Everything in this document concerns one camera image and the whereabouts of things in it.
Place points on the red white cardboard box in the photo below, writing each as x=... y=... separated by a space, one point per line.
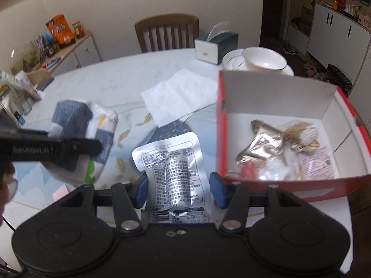
x=276 y=99

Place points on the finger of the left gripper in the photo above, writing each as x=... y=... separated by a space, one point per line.
x=71 y=151

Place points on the gold foil snack bag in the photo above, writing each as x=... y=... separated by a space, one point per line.
x=267 y=143

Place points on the white wall cabinet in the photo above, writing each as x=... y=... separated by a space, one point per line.
x=340 y=35

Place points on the white grey tissue pack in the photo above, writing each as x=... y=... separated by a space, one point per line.
x=82 y=120

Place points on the purple printed snack packet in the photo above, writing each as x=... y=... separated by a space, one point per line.
x=317 y=165

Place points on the green white tissue box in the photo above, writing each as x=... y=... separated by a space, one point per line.
x=213 y=46

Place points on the pink sticky note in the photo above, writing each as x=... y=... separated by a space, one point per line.
x=60 y=193

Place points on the white paper sheet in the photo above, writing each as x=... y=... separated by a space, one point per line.
x=180 y=96

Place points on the clear bag white bits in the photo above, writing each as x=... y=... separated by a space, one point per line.
x=275 y=169

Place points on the white gold-rimmed plate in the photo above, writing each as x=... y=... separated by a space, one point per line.
x=234 y=61

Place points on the red lidded jar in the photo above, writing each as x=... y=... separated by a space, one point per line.
x=78 y=29

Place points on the green white long package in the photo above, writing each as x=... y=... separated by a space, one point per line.
x=20 y=81

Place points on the cotton swab bag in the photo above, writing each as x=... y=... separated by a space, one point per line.
x=302 y=136

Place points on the person's left hand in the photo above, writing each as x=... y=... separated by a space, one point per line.
x=8 y=186

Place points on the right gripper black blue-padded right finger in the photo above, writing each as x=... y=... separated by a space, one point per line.
x=234 y=198

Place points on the glass dome terrarium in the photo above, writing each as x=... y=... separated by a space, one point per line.
x=24 y=58

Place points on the white drawer sideboard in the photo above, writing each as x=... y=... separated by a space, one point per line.
x=82 y=53

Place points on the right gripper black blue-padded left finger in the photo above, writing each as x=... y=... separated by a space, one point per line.
x=126 y=199

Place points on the silver foil pouch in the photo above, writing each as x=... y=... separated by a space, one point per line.
x=178 y=186

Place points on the orange snack bag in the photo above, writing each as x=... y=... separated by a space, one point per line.
x=60 y=30

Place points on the red pink binder clip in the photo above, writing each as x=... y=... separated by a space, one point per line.
x=248 y=171

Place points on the white ceramic bowl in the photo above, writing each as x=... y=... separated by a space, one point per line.
x=264 y=60

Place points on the wooden chair far side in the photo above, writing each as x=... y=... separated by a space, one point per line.
x=167 y=32

